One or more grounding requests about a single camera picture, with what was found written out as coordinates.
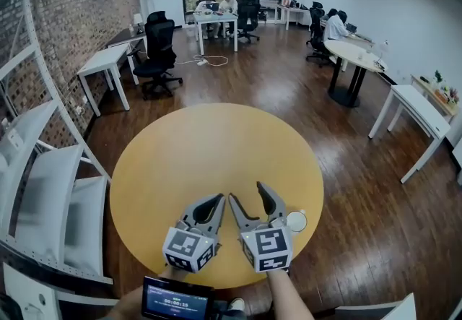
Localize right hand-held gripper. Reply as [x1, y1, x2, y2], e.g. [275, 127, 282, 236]
[227, 181, 294, 274]

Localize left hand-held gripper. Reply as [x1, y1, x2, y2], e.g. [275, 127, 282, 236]
[162, 192, 227, 274]

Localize small white cup item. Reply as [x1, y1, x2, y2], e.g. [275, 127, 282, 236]
[286, 209, 308, 234]

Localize person's right forearm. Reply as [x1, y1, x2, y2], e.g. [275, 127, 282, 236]
[266, 269, 315, 320]

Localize round yellow wooden table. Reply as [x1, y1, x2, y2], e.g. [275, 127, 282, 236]
[109, 103, 325, 290]

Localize black timer screen device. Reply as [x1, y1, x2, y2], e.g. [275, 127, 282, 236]
[141, 275, 215, 320]

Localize white pillow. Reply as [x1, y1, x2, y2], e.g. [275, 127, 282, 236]
[64, 176, 108, 277]
[14, 144, 84, 262]
[0, 101, 59, 235]

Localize black office chair with headrest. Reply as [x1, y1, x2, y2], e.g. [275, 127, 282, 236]
[127, 10, 184, 101]

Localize round white table black legs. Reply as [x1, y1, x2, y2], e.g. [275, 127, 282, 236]
[323, 39, 389, 108]

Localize small white rectangular desk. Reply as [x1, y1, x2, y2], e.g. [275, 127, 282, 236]
[77, 43, 140, 118]

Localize dark wooden desk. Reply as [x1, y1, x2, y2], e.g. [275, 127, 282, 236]
[105, 27, 149, 61]

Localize white cabinet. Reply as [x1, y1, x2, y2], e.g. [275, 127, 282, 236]
[2, 261, 59, 320]

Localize white desk with laptops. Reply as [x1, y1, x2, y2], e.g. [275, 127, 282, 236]
[192, 10, 240, 56]

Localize long white desk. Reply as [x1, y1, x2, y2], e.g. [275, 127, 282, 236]
[274, 3, 313, 31]

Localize light wooden side shelf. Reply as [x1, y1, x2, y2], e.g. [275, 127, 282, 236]
[410, 74, 460, 118]

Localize white metal shelving rack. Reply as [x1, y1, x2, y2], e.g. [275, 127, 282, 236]
[0, 0, 113, 285]

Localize white power strip with cable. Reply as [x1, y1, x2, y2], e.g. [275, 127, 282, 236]
[174, 53, 230, 68]

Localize wide wall window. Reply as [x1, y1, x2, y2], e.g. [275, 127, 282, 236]
[180, 0, 287, 25]

